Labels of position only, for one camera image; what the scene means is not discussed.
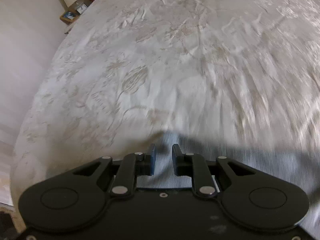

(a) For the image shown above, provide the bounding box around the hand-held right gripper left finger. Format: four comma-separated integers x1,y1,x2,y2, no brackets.
72,143,157,198

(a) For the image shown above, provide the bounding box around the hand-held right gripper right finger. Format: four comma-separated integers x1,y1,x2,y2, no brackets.
172,143,253,200

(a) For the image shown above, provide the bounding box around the wooden nightstand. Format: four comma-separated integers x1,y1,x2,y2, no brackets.
59,2,88,26

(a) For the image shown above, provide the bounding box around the white floral bedspread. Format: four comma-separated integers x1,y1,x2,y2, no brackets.
10,0,320,230

